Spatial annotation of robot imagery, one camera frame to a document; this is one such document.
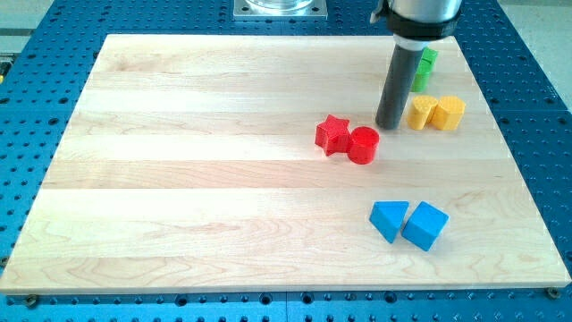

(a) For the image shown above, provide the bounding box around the red star block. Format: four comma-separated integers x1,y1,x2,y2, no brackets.
315,114,350,156

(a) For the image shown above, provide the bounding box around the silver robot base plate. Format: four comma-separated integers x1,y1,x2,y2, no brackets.
232,0,328,21

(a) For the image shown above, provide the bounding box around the blue cube block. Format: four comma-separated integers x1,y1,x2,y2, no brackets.
401,201,450,251

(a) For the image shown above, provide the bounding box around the red cylinder block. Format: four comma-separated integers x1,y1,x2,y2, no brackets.
347,126,380,165

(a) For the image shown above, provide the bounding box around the green block front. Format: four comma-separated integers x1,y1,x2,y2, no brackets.
411,59,433,92

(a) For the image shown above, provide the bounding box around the green block rear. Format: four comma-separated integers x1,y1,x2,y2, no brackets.
418,47,438,73

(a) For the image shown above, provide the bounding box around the blue triangle block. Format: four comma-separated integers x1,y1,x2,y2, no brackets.
369,200,409,243

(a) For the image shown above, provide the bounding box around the right board clamp screw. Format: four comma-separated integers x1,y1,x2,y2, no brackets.
545,287,561,300

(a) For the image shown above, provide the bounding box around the board clamp screw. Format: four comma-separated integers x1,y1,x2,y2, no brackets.
545,287,561,300
22,294,38,309

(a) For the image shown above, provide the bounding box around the green block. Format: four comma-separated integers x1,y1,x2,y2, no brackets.
418,47,438,73
411,59,433,92

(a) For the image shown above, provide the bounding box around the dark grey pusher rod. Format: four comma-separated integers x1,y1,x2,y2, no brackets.
375,45,424,130

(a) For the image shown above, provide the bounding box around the yellow heart block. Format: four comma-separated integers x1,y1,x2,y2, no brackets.
407,95,438,131

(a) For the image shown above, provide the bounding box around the left board clamp screw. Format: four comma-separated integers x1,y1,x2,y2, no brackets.
22,294,38,309

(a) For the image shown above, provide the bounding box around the light wooden board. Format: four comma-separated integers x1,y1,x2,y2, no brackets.
1,35,570,295

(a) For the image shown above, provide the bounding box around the yellow hexagon block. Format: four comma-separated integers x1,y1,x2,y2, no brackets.
431,96,467,131

